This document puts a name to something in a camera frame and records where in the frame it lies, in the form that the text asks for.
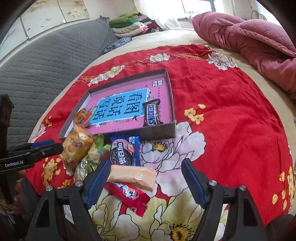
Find rice cracker snack pack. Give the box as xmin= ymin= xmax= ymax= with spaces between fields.
xmin=59 ymin=125 xmax=94 ymax=172

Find green round cake pack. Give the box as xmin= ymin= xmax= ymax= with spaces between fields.
xmin=73 ymin=155 xmax=100 ymax=182

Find orange peanut snack pack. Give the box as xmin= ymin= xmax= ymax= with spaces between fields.
xmin=73 ymin=108 xmax=92 ymax=128

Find red wafer snack bar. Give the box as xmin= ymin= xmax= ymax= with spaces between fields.
xmin=105 ymin=183 xmax=151 ymax=217

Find orange wafer biscuit pack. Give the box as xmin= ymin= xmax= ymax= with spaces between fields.
xmin=107 ymin=165 xmax=157 ymax=191

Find blue Oreo cookie pack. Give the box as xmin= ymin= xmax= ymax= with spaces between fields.
xmin=109 ymin=134 xmax=140 ymax=166

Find Snickers chocolate bar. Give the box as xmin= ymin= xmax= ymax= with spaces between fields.
xmin=142 ymin=98 xmax=163 ymax=126

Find green milk candy pack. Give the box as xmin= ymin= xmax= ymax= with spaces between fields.
xmin=87 ymin=135 xmax=111 ymax=164

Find person's left hand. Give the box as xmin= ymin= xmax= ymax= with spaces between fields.
xmin=14 ymin=170 xmax=27 ymax=202

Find red floral cloth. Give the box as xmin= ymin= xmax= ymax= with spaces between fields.
xmin=30 ymin=44 xmax=295 ymax=240

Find grey cardboard box tray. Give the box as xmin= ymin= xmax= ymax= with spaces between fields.
xmin=58 ymin=69 xmax=176 ymax=140

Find dark patterned pillow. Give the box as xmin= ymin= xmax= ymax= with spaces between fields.
xmin=102 ymin=37 xmax=132 ymax=54

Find folded clothes stack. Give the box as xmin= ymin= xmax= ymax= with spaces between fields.
xmin=109 ymin=12 xmax=163 ymax=38

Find beige bed sheet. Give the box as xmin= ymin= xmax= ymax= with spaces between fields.
xmin=29 ymin=28 xmax=295 ymax=149

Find pink quilted blanket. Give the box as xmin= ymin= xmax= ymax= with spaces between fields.
xmin=193 ymin=11 xmax=295 ymax=99

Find wall painting panels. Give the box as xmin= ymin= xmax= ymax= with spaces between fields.
xmin=1 ymin=0 xmax=90 ymax=58

